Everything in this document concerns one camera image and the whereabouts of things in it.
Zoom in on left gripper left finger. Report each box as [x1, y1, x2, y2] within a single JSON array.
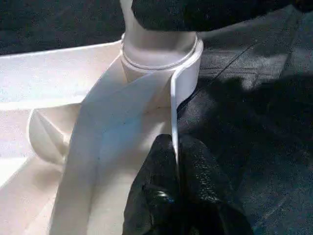
[[123, 134, 182, 235]]

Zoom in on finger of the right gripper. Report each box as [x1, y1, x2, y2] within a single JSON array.
[[131, 0, 313, 32]]

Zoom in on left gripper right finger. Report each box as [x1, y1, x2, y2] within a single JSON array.
[[177, 134, 252, 235]]

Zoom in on white plastic table leg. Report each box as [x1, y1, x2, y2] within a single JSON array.
[[119, 0, 199, 71]]

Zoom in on white plastic table top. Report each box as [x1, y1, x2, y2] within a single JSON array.
[[0, 36, 204, 235]]

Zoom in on black work mat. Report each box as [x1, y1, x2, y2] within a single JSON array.
[[0, 0, 313, 235]]

